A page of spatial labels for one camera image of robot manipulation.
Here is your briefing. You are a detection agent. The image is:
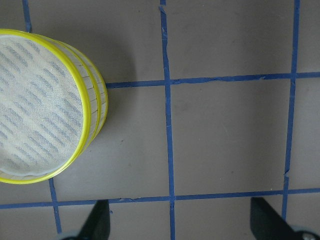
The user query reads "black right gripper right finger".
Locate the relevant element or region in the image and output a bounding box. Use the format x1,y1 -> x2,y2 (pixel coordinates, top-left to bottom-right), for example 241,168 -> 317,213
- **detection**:
250,197 -> 295,240

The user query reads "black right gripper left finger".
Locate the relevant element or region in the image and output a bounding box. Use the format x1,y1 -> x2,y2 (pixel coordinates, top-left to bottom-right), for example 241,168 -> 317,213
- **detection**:
78,200 -> 111,240

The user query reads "yellow bamboo steamer bottom layer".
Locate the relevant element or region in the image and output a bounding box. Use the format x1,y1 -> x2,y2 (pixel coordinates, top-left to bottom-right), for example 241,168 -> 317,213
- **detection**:
38,35 -> 109,148

